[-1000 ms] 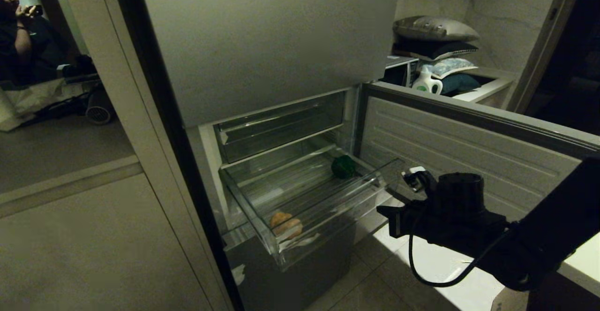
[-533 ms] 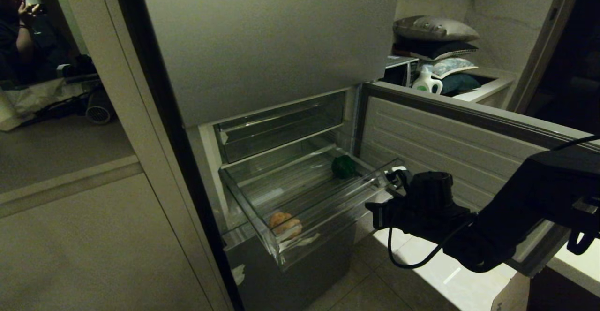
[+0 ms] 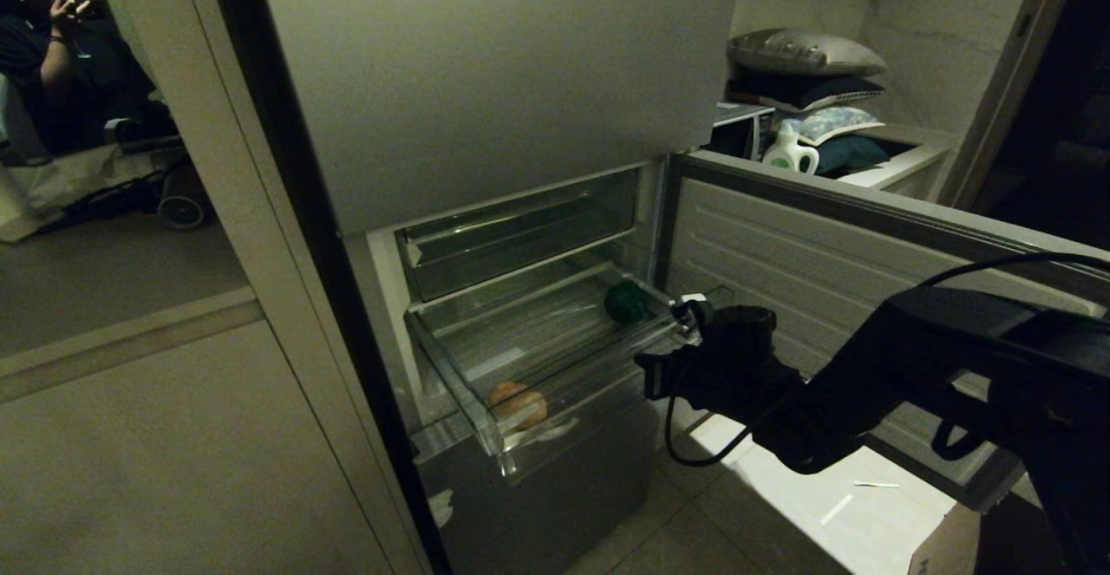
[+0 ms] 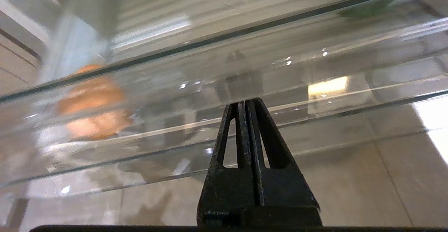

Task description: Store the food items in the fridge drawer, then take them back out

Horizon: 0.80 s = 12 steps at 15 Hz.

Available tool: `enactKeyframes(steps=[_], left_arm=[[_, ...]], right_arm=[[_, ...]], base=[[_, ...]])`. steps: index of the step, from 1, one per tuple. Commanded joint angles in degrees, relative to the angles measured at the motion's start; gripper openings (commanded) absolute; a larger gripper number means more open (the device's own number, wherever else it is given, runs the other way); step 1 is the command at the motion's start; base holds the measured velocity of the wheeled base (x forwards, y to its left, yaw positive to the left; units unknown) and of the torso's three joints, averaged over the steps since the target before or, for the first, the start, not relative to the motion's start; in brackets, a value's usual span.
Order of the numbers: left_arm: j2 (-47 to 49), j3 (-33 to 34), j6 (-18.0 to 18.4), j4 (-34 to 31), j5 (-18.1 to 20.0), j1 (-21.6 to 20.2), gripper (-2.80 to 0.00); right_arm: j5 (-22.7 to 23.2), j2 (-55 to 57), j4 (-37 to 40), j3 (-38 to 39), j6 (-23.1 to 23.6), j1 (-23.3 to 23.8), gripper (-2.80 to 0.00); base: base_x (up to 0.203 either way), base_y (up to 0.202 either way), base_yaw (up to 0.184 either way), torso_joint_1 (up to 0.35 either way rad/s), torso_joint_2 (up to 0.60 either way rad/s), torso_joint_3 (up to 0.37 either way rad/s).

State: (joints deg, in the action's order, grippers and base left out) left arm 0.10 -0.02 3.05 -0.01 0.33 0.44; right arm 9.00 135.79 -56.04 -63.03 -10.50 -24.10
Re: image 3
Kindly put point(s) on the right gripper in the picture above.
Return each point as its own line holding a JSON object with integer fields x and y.
{"x": 666, "y": 375}

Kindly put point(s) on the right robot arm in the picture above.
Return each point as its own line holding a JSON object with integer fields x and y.
{"x": 876, "y": 380}

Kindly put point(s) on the clear large fridge drawer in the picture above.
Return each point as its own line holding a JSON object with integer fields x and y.
{"x": 529, "y": 354}

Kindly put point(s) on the grey freezer drawer front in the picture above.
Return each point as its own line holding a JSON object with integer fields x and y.
{"x": 538, "y": 506}

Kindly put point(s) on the open fridge lower door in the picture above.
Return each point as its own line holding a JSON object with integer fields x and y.
{"x": 806, "y": 245}

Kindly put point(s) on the clear shallow fridge drawer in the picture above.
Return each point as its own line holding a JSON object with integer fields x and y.
{"x": 512, "y": 237}

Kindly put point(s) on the grey fridge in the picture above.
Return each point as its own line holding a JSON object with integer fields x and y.
{"x": 390, "y": 315}

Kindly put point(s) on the grey fridge upper door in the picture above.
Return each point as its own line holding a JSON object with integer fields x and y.
{"x": 486, "y": 72}

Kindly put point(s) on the green vegetable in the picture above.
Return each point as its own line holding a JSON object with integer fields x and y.
{"x": 626, "y": 302}

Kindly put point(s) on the orange round fruit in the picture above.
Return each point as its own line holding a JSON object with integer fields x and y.
{"x": 518, "y": 406}

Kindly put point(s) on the white paper strip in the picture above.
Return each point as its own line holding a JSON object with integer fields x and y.
{"x": 876, "y": 484}
{"x": 836, "y": 510}

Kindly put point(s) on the white detergent bottle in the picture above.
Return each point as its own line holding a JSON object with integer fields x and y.
{"x": 787, "y": 154}

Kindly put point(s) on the white microwave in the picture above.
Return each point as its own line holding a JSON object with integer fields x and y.
{"x": 737, "y": 128}

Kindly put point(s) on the teal pillow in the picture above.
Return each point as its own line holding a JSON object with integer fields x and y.
{"x": 854, "y": 154}

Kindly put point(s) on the floral patterned pillow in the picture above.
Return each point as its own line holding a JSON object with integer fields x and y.
{"x": 837, "y": 121}

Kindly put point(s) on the dark navy pillow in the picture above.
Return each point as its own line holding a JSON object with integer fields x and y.
{"x": 824, "y": 91}

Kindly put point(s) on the person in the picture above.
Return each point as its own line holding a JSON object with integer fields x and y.
{"x": 61, "y": 63}

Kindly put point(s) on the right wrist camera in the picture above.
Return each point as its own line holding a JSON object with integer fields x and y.
{"x": 691, "y": 308}

